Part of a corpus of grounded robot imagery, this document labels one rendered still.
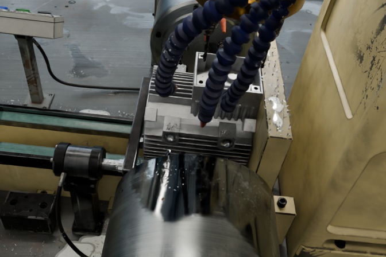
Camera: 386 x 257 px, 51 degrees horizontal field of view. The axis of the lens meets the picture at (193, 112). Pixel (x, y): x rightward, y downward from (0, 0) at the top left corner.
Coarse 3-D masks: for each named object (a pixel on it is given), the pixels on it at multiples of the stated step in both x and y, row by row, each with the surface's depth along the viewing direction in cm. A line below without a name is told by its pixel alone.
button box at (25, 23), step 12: (0, 12) 90; (12, 12) 91; (24, 12) 92; (0, 24) 91; (12, 24) 91; (24, 24) 91; (36, 24) 91; (48, 24) 91; (60, 24) 96; (36, 36) 92; (48, 36) 92; (60, 36) 97
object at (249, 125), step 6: (156, 66) 80; (150, 108) 72; (156, 108) 72; (150, 114) 72; (156, 114) 72; (150, 120) 72; (156, 120) 72; (246, 120) 72; (252, 120) 72; (246, 126) 72; (252, 126) 72; (252, 132) 72
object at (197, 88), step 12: (240, 60) 77; (204, 72) 77; (204, 84) 70; (228, 84) 73; (252, 84) 76; (192, 96) 71; (252, 96) 70; (192, 108) 73; (216, 108) 72; (240, 108) 72; (252, 108) 72
